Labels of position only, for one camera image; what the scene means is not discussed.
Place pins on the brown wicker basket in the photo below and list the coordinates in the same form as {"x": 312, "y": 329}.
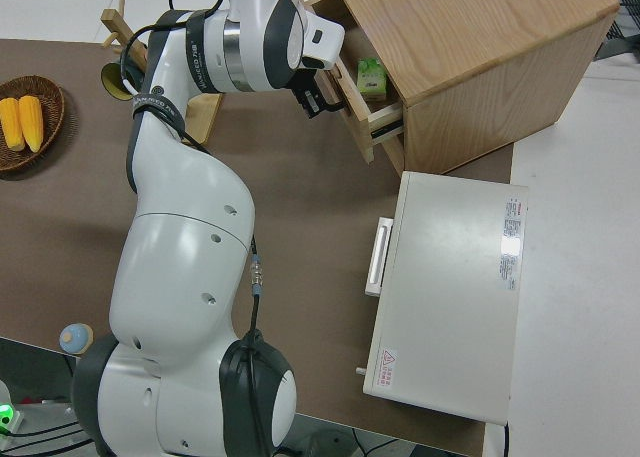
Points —
{"x": 50, "y": 127}

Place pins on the yellow corn cob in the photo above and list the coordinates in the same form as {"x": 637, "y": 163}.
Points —
{"x": 10, "y": 124}
{"x": 32, "y": 122}

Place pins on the wooden mug rack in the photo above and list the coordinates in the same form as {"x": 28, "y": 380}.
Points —
{"x": 202, "y": 119}

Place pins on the light wooden cabinet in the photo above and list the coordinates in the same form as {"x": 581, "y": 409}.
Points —
{"x": 475, "y": 52}

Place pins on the white box appliance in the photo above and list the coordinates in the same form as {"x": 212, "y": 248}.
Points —
{"x": 450, "y": 287}

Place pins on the blue dome button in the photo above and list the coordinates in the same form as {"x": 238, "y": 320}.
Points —
{"x": 75, "y": 338}

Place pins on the green tissue pack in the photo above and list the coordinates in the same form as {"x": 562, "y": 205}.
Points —
{"x": 372, "y": 79}

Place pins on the blue mug yellow inside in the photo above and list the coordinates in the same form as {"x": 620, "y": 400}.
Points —
{"x": 112, "y": 79}

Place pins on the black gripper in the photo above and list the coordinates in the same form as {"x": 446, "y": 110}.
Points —
{"x": 306, "y": 83}

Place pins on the brown table mat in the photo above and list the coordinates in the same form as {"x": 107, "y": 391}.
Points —
{"x": 300, "y": 202}

